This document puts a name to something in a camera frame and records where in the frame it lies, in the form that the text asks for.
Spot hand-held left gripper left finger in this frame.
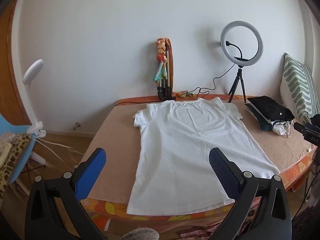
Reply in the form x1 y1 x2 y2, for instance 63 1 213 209
25 148 108 240

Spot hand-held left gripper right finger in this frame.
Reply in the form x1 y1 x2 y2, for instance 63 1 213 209
209 147 293 240

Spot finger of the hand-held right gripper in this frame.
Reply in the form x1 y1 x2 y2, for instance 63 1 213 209
294 122 317 133

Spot white t-shirt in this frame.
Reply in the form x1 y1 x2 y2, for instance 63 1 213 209
126 97 280 217

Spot white plastic bag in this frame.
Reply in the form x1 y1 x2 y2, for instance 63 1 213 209
272 121 293 138

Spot folded dark green garment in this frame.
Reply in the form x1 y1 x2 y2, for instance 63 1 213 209
260 119 275 132

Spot folded black garment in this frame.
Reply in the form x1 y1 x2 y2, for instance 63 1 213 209
246 96 295 124

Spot bed with beige cover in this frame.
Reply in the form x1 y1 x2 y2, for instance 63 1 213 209
82 94 313 230

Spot green striped pillow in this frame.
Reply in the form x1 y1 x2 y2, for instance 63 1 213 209
279 52 314 125

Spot folded white garment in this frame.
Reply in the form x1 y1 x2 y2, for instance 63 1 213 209
245 104 272 124

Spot red plaid cloth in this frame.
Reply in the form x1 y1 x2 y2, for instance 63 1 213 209
179 220 225 240

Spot grey fuzzy slipper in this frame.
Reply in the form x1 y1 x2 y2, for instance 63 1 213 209
121 227 160 240

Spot leopard print cloth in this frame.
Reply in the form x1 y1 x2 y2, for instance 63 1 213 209
0 134 33 200

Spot blue chair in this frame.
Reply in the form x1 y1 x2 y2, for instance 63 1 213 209
0 112 48 198

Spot person's dark patterned clothing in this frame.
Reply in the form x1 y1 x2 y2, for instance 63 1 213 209
292 205 320 240

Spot folded silver tripod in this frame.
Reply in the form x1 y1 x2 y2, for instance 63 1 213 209
157 44 175 100

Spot white clip lamp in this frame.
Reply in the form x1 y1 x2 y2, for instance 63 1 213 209
22 59 47 137

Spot wooden door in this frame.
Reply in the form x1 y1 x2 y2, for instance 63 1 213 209
0 5 33 130

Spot colourful scarf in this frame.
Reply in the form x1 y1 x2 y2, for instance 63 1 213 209
153 38 173 83

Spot white cables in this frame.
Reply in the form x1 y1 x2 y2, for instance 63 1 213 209
32 136 84 170

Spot ring light on black tripod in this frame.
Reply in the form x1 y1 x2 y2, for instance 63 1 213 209
220 21 264 103

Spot black power cable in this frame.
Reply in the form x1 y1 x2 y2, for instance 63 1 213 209
114 62 237 107

